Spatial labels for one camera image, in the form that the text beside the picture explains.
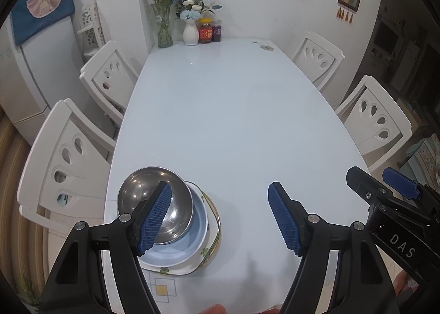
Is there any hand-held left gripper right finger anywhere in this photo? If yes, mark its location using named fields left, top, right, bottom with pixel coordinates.
left=267, top=181, right=399, bottom=314

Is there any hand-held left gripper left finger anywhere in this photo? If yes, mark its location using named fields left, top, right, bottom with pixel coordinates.
left=38, top=181, right=172, bottom=314

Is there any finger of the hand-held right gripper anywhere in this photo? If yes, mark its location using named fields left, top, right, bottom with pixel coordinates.
left=345, top=166, right=394, bottom=212
left=383, top=167, right=440, bottom=212

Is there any blue steel bowl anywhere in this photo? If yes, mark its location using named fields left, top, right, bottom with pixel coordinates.
left=117, top=167, right=195, bottom=245

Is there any white ceramic bowl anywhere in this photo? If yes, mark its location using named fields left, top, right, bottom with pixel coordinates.
left=137, top=181, right=209, bottom=266

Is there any octagonal green flower plate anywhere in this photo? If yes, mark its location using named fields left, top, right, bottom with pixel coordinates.
left=139, top=181, right=222, bottom=277

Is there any round blue floral plate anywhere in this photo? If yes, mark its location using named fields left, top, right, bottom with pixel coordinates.
left=201, top=190, right=221, bottom=232

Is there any person's left hand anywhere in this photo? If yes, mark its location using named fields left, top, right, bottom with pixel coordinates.
left=192, top=304, right=227, bottom=314

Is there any patterned cushion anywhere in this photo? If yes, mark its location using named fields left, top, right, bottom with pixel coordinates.
left=406, top=137, right=440, bottom=186

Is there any white dining chair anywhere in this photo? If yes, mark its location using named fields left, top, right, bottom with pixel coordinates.
left=17, top=97, right=117, bottom=232
left=335, top=75, right=413, bottom=172
left=79, top=40, right=140, bottom=127
left=285, top=31, right=344, bottom=91

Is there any white refrigerator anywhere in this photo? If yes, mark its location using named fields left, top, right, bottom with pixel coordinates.
left=0, top=15, right=85, bottom=125

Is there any glass vase with green stems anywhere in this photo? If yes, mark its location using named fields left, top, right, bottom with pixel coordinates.
left=137, top=0, right=183, bottom=48

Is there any white vase with blue flowers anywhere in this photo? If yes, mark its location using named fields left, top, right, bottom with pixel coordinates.
left=174, top=0, right=223, bottom=46

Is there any red jar with yellow lid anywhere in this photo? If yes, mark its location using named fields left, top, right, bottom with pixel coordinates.
left=199, top=18, right=213, bottom=44

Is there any white carved shelf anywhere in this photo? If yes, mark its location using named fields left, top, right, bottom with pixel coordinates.
left=77, top=3, right=105, bottom=58

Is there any blue refrigerator cover cloth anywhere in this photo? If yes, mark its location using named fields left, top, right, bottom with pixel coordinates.
left=10, top=0, right=75, bottom=47

